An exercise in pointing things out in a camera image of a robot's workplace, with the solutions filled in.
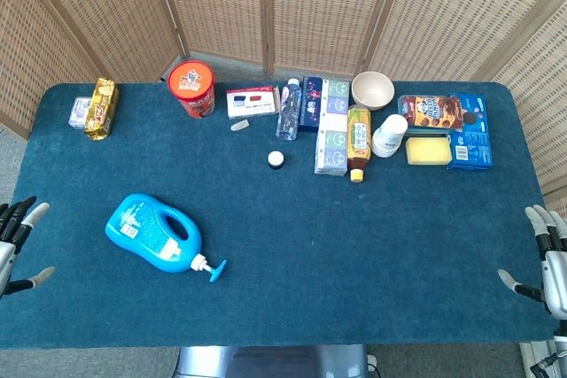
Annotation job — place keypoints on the blue detergent bottle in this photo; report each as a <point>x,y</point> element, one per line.
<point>142,227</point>

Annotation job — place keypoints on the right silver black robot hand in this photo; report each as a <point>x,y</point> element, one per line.
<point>556,272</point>

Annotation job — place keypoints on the yellow sponge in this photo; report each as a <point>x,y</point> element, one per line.
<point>427,151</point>

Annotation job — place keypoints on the water bottle dark label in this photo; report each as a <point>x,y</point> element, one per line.
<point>289,112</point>

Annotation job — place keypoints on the dark blue carton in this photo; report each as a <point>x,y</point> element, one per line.
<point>310,103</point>

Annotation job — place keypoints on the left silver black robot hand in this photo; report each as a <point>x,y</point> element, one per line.
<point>9,254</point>

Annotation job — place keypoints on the small white oblong piece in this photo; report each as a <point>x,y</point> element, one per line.
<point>239,125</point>

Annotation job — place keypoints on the small white capped jar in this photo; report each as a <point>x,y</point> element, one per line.
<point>275,159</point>

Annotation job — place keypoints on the small white purple box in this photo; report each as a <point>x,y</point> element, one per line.
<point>79,112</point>

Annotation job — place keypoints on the pastel tissue pack strip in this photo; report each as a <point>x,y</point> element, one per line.
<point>332,139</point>

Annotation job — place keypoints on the blue Oreo box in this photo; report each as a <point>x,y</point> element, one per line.
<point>476,143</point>

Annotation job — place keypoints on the gold biscuit packet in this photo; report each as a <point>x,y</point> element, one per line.
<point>102,108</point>

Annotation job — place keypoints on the beige bowl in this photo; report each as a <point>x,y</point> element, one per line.
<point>372,88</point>

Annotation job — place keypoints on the chocolate cookie box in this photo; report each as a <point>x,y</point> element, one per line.
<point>429,112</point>

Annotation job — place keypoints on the yellow label tea bottle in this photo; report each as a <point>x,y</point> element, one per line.
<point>359,139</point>

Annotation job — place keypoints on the blue table cloth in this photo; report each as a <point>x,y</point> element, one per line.
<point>310,241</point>

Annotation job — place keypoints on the white box red blue print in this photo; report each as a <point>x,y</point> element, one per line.
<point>250,103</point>

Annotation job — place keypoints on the wicker folding screen panel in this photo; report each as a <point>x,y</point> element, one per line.
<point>323,6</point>
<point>452,10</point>
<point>540,99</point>
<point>217,2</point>
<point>115,10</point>
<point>26,41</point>

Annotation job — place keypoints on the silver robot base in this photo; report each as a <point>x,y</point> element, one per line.
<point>274,364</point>

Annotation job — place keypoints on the red cylindrical snack canister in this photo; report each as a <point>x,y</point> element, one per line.
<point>191,81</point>

